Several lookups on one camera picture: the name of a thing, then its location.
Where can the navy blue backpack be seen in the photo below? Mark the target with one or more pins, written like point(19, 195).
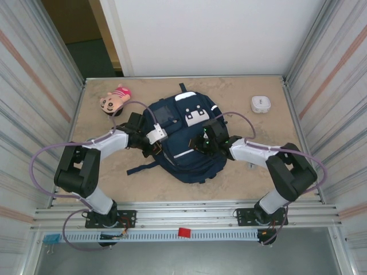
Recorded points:
point(195, 166)

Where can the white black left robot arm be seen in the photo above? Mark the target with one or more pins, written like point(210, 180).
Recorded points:
point(77, 169)

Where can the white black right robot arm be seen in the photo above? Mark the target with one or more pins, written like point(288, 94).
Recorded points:
point(289, 169)

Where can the pink plush doll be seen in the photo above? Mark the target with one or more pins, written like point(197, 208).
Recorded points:
point(113, 101)

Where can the clear plastic packet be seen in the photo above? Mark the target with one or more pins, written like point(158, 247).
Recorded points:
point(251, 166)

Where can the white round container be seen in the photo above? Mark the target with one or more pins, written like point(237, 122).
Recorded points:
point(261, 104)

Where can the red tag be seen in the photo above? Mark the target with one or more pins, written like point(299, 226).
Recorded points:
point(184, 232)

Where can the brown wooden door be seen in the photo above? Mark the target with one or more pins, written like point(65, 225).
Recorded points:
point(74, 20)

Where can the blue clip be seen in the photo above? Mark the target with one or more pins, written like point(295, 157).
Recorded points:
point(51, 238)

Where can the aluminium table frame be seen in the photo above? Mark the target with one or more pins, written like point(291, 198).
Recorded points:
point(186, 213)

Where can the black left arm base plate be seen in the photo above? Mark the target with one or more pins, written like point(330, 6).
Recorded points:
point(127, 217)

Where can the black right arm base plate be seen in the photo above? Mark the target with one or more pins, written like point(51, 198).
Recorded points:
point(243, 217)

